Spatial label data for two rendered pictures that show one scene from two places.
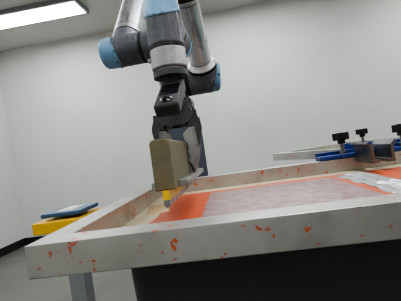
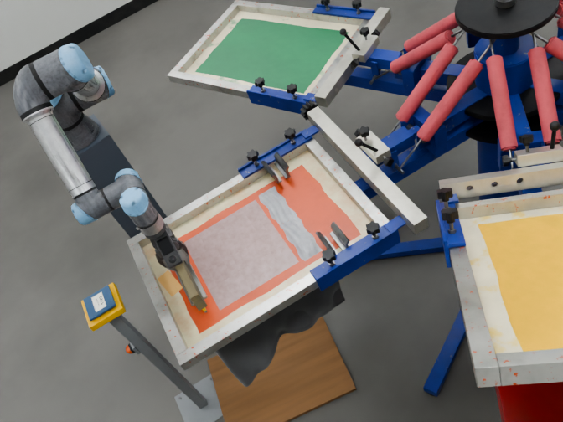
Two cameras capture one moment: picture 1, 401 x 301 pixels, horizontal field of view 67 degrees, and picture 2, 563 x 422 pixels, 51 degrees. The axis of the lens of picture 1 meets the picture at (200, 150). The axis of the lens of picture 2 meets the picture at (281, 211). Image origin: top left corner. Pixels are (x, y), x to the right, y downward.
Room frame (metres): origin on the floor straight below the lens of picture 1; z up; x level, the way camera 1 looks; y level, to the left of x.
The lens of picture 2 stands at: (-0.70, 0.00, 2.52)
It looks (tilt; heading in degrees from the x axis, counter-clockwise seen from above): 48 degrees down; 345
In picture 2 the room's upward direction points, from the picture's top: 24 degrees counter-clockwise
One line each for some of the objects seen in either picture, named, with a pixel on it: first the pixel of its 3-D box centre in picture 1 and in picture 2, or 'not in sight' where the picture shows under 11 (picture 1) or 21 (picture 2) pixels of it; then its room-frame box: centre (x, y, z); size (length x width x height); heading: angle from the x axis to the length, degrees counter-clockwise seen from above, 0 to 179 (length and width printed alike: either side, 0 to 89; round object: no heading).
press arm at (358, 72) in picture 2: not in sight; (356, 76); (1.06, -1.00, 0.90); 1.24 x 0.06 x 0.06; 25
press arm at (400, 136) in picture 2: not in sight; (389, 147); (0.54, -0.77, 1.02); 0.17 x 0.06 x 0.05; 85
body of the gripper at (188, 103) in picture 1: (175, 101); (161, 237); (0.65, 0.04, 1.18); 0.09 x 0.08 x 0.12; 175
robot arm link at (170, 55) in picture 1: (167, 62); (149, 223); (0.64, 0.04, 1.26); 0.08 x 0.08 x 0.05
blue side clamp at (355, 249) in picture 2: not in sight; (355, 255); (0.29, -0.42, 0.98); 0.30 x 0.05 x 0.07; 85
